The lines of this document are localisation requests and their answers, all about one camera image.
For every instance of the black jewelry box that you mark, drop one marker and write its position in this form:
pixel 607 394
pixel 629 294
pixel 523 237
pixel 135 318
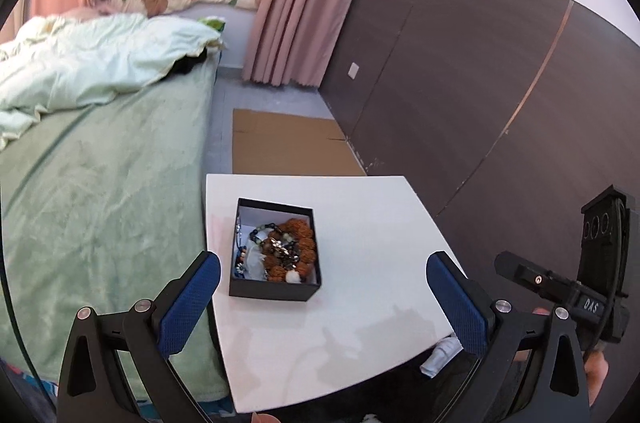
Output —
pixel 272 293

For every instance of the white wall socket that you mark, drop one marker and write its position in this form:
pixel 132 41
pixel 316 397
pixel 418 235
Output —
pixel 353 69

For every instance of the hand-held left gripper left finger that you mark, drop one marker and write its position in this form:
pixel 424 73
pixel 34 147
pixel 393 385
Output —
pixel 190 303

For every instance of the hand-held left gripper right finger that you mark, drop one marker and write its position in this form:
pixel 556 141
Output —
pixel 460 308

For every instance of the black cloth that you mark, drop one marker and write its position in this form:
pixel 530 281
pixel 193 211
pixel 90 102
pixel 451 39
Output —
pixel 190 63

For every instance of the person's right hand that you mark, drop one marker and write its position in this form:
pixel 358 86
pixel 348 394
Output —
pixel 596 373

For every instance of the brown cardboard sheet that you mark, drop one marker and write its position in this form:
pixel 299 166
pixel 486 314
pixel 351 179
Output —
pixel 290 143

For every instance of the green packet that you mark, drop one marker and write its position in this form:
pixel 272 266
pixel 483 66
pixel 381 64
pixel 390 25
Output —
pixel 212 23

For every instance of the pale green duvet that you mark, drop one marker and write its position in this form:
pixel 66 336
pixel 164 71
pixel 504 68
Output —
pixel 100 53

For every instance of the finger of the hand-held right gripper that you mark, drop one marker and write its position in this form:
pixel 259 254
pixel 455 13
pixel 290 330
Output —
pixel 530 278

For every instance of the green bed sheet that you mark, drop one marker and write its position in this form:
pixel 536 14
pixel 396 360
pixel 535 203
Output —
pixel 100 203

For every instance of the white stone bead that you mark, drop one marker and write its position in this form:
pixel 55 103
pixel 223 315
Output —
pixel 292 276

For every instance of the silver metal jewelry piece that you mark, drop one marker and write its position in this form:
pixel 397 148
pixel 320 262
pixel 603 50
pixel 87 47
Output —
pixel 282 249

